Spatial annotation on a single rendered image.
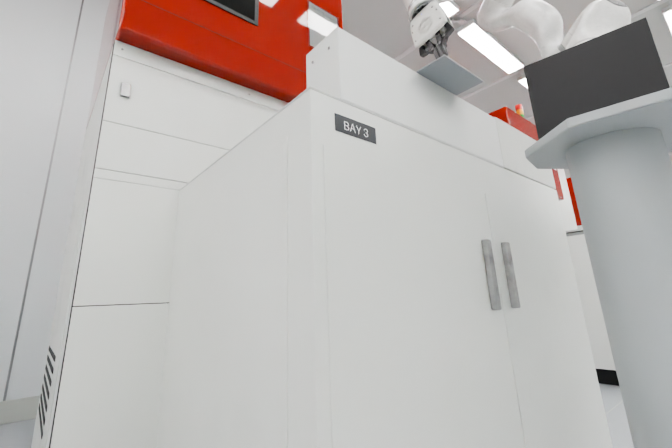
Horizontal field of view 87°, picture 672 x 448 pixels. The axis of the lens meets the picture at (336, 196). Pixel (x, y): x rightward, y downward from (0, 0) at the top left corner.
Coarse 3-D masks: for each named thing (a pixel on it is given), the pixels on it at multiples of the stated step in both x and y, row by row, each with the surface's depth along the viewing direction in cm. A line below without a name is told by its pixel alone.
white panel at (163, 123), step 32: (128, 64) 97; (160, 64) 103; (128, 96) 95; (160, 96) 101; (192, 96) 107; (224, 96) 115; (256, 96) 123; (128, 128) 94; (160, 128) 99; (192, 128) 105; (224, 128) 112; (256, 128) 120; (96, 160) 87; (128, 160) 92; (160, 160) 97; (192, 160) 103
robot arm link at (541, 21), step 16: (496, 0) 124; (512, 0) 124; (528, 0) 114; (480, 16) 130; (496, 16) 124; (512, 16) 118; (528, 16) 113; (544, 16) 109; (560, 16) 110; (528, 32) 115; (544, 32) 109; (560, 32) 110; (544, 48) 109; (560, 48) 104
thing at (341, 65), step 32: (320, 64) 62; (352, 64) 60; (384, 64) 66; (352, 96) 58; (384, 96) 64; (416, 96) 71; (448, 96) 80; (416, 128) 68; (448, 128) 76; (480, 128) 87
